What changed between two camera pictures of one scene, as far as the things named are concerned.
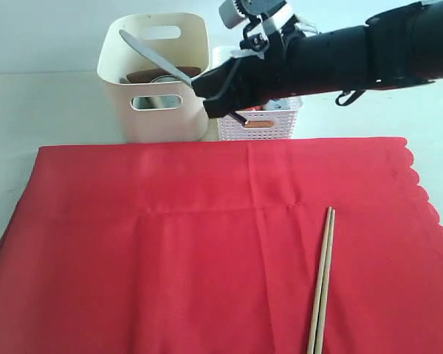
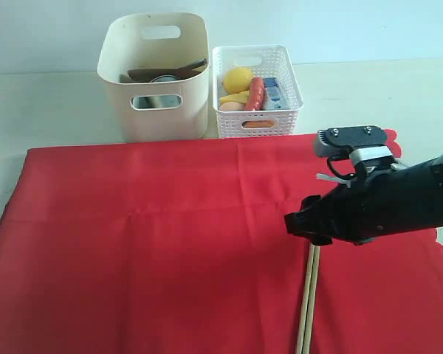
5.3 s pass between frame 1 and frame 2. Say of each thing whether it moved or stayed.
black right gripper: moved
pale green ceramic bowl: stayed
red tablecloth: stayed
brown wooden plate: stayed
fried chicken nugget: stayed
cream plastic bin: stayed
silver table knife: moved
